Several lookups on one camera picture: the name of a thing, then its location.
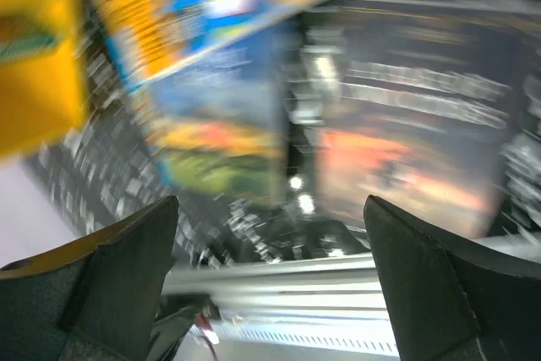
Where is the aluminium frame rail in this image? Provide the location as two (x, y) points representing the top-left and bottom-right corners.
(163, 233), (540, 358)

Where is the blue Animal Farm book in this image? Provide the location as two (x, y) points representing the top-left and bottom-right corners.
(142, 19), (298, 206)

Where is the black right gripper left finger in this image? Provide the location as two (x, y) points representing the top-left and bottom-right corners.
(1, 196), (178, 360)

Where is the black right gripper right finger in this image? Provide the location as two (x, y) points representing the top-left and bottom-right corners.
(364, 195), (540, 360)

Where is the dark Tale of Two Cities book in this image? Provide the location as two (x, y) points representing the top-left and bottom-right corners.
(303, 0), (540, 238)

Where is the yellow two-compartment shelf box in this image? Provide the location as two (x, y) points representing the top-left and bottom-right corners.
(1, 0), (88, 157)

